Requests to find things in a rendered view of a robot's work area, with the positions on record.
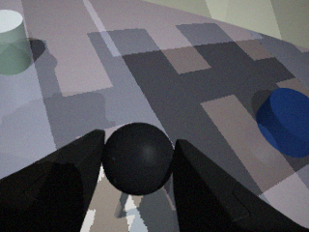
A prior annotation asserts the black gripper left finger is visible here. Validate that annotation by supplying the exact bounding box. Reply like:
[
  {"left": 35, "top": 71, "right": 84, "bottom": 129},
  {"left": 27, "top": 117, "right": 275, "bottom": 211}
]
[{"left": 0, "top": 129, "right": 105, "bottom": 232}]

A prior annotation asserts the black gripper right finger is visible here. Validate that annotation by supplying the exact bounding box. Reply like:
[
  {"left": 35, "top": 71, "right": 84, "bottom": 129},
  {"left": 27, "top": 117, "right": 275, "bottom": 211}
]
[{"left": 173, "top": 139, "right": 309, "bottom": 232}]

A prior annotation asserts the glass french press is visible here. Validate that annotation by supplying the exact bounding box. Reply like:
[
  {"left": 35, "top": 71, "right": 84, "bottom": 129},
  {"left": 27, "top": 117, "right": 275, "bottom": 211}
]
[{"left": 80, "top": 123, "right": 175, "bottom": 232}]

